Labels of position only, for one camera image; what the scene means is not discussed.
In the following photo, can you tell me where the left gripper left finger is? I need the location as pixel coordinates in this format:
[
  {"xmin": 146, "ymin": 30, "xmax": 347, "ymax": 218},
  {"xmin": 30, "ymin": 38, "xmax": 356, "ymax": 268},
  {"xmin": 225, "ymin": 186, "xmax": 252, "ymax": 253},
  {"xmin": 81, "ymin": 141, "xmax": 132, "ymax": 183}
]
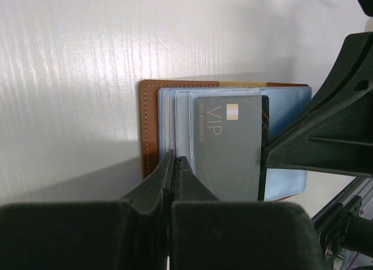
[{"xmin": 1, "ymin": 151, "xmax": 174, "ymax": 269}]

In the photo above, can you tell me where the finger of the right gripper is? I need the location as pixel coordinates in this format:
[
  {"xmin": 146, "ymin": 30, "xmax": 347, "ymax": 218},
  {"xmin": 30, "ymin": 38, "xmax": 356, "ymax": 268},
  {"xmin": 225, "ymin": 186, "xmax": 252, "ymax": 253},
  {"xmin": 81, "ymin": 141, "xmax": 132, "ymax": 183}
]
[{"xmin": 265, "ymin": 32, "xmax": 372, "ymax": 177}]

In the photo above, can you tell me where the brown leather card holder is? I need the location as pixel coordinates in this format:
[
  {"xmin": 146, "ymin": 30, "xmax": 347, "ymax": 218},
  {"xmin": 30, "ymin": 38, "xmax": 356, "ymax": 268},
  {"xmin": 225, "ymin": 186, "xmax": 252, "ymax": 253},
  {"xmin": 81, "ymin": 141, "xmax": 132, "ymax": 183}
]
[{"xmin": 139, "ymin": 80, "xmax": 312, "ymax": 201}]

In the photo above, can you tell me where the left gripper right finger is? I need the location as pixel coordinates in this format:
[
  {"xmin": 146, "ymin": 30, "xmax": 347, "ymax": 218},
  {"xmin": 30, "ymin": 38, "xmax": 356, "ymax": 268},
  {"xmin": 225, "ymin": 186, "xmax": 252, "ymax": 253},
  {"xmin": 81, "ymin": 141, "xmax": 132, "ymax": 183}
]
[{"xmin": 170, "ymin": 157, "xmax": 325, "ymax": 269}]

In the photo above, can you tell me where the black VIP card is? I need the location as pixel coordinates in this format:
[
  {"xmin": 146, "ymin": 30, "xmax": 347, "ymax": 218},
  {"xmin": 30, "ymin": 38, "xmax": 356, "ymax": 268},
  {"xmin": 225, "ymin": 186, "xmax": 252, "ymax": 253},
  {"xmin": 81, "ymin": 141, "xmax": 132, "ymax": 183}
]
[{"xmin": 192, "ymin": 95, "xmax": 269, "ymax": 201}]

